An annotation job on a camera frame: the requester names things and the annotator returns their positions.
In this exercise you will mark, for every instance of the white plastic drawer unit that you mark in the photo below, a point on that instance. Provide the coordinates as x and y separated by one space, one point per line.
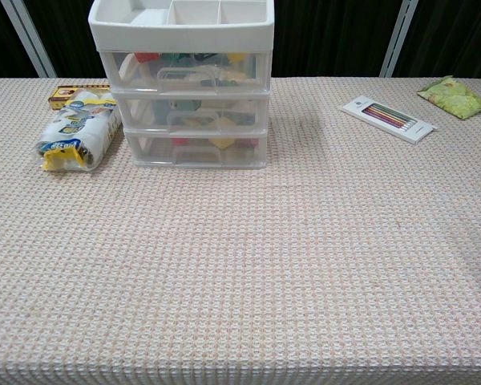
184 38

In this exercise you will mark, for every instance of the beige woven tablecloth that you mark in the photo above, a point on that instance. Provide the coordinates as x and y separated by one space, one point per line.
240 260

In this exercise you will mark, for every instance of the yellow toy block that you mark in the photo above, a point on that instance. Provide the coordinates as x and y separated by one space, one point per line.
236 58

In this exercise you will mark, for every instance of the red toy block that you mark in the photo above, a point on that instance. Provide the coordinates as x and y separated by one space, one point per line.
146 57

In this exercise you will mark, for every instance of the white coloured pencil box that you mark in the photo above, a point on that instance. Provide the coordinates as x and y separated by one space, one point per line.
389 118

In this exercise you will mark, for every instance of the paper roll pack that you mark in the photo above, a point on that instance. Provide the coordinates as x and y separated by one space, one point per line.
80 128

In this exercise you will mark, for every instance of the black pleated curtain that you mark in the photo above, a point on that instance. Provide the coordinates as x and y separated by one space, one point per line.
332 36

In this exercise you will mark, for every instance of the brown yellow printed box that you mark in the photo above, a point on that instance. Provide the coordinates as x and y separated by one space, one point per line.
58 98

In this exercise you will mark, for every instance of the green snack packet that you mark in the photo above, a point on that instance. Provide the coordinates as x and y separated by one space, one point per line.
457 98

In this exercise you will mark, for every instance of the grey metal frame post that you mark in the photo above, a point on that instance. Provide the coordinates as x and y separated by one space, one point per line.
30 40
397 40

